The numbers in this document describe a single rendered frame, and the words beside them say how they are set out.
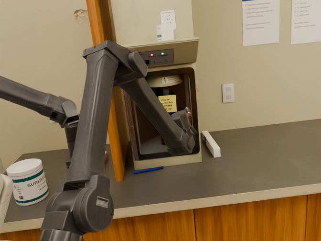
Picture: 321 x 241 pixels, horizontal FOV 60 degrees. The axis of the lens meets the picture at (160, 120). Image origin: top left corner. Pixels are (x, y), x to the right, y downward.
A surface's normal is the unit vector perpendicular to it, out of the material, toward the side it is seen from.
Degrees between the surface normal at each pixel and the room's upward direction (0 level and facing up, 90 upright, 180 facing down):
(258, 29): 90
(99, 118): 75
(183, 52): 135
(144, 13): 90
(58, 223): 40
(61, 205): 49
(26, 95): 56
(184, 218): 90
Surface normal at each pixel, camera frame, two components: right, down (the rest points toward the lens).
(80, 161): -0.49, -0.40
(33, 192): 0.53, 0.20
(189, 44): 0.11, 0.87
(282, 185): -0.11, -0.95
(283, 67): 0.06, 0.29
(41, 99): 0.33, -0.46
